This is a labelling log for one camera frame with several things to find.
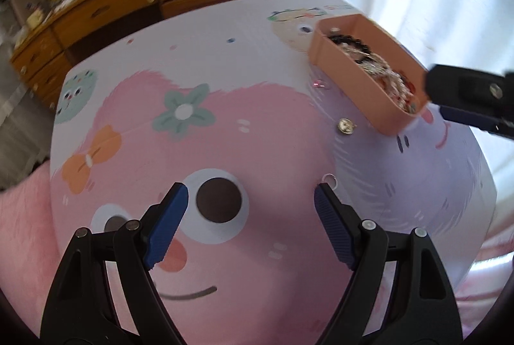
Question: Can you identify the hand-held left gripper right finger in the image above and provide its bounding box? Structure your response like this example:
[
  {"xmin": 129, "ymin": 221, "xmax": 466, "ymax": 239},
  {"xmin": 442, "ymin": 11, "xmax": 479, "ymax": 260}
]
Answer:
[{"xmin": 314, "ymin": 181, "xmax": 464, "ymax": 345}]

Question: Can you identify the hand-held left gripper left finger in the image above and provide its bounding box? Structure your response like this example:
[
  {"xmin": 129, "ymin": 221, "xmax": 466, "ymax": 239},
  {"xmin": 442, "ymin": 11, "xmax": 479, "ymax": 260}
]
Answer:
[{"xmin": 40, "ymin": 181, "xmax": 189, "ymax": 345}]

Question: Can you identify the black bead bracelet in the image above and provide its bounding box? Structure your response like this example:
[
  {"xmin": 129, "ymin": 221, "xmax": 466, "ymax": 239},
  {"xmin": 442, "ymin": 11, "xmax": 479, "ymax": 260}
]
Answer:
[{"xmin": 327, "ymin": 32, "xmax": 372, "ymax": 56}]

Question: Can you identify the pink fluffy blanket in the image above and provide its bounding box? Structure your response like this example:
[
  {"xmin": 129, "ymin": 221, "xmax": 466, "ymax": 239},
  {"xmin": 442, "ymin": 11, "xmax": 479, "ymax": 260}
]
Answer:
[{"xmin": 0, "ymin": 170, "xmax": 55, "ymax": 330}]

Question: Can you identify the pearl necklace with flower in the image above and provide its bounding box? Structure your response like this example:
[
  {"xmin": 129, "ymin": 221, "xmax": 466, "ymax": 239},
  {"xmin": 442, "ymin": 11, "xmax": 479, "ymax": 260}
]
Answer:
[{"xmin": 381, "ymin": 71, "xmax": 407, "ymax": 89}]

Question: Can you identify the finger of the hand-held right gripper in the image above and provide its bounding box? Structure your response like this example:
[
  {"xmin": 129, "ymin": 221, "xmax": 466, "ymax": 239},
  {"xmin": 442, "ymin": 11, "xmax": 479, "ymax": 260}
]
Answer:
[
  {"xmin": 439, "ymin": 106, "xmax": 514, "ymax": 141},
  {"xmin": 425, "ymin": 64, "xmax": 514, "ymax": 114}
]

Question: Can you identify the wooden desk with drawers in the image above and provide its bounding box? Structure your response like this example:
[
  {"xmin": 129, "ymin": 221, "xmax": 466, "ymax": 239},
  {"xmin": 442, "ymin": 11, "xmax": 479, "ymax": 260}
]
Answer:
[{"xmin": 10, "ymin": 0, "xmax": 239, "ymax": 108}]

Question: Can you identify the orange plastic box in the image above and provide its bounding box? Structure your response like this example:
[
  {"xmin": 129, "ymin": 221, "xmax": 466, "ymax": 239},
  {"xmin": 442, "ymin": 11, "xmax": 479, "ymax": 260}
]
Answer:
[{"xmin": 308, "ymin": 13, "xmax": 432, "ymax": 136}]

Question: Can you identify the rhinestone hair clip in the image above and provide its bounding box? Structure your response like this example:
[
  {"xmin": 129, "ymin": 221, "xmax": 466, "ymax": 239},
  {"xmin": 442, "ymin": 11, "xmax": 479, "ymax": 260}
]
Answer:
[{"xmin": 361, "ymin": 55, "xmax": 398, "ymax": 79}]

